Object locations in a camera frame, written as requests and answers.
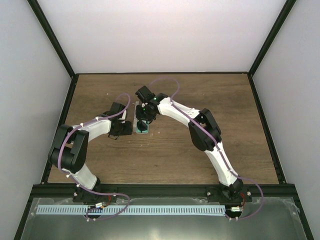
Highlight black sunglasses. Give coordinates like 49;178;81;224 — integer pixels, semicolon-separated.
136;120;149;134

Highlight grey glasses case green lining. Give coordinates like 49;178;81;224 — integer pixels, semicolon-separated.
133;101;149;134

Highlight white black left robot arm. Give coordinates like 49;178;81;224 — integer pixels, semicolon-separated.
48;117;133;202

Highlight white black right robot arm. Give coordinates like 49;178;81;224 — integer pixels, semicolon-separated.
135;90;243;202

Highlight shiny metal front sheet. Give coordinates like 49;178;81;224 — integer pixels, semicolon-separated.
21;197;307;240

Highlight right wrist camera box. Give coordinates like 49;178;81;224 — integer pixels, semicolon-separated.
135;85;156;104

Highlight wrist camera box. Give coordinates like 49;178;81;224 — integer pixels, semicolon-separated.
135;85;156;104
108;102;127;120

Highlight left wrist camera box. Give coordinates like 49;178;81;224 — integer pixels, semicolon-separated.
108;102;127;120

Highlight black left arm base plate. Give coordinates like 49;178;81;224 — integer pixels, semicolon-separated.
73;184;118;205

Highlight black enclosure frame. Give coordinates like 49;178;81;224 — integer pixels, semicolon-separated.
13;0;316;240

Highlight light blue slotted cable duct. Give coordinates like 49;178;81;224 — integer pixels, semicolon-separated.
36;205;226;216

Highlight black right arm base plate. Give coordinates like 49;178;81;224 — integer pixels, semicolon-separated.
205;184;252;204

